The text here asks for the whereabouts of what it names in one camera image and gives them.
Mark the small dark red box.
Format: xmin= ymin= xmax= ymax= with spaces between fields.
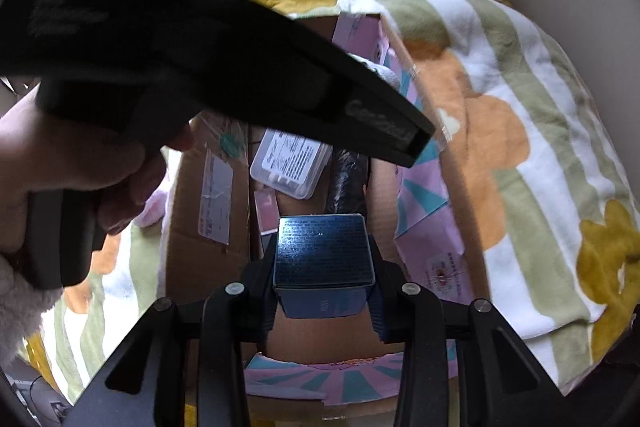
xmin=254 ymin=189 xmax=278 ymax=235

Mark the clear plastic case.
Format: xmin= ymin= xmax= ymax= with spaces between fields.
xmin=249 ymin=129 xmax=333 ymax=200

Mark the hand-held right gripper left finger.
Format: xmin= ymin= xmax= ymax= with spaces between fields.
xmin=65 ymin=232 xmax=281 ymax=427

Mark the pink printed cardboard box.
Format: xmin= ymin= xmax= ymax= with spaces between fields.
xmin=162 ymin=12 xmax=481 ymax=427

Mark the person's left hand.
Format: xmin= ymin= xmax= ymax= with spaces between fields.
xmin=0 ymin=94 xmax=198 ymax=258

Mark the black trash bag roll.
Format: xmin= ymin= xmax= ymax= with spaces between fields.
xmin=327 ymin=149 xmax=371 ymax=215

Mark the pink plush item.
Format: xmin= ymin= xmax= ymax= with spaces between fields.
xmin=132 ymin=187 xmax=168 ymax=228

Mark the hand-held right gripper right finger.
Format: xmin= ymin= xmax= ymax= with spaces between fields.
xmin=365 ymin=232 xmax=576 ymax=427

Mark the striped floral blanket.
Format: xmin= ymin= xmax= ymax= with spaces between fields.
xmin=25 ymin=0 xmax=640 ymax=403

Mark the small blue box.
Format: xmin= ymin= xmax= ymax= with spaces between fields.
xmin=272 ymin=214 xmax=377 ymax=319

